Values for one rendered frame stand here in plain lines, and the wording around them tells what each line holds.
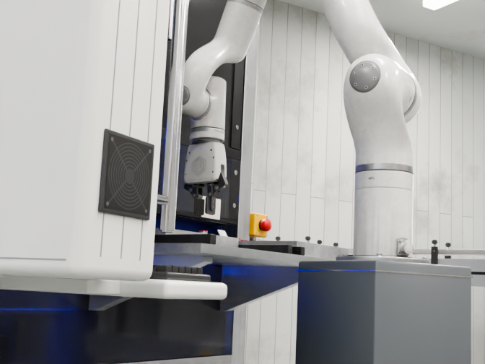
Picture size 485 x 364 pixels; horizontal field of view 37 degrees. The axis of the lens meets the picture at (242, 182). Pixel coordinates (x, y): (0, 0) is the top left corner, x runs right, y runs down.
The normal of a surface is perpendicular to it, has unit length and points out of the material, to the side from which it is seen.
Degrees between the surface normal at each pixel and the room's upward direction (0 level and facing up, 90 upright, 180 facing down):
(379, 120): 126
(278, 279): 90
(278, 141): 90
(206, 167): 89
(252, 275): 90
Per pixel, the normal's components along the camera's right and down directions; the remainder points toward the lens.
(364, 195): -0.79, -0.13
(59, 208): -0.47, -0.15
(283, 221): 0.50, -0.11
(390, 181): 0.04, -0.14
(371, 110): -0.40, 0.47
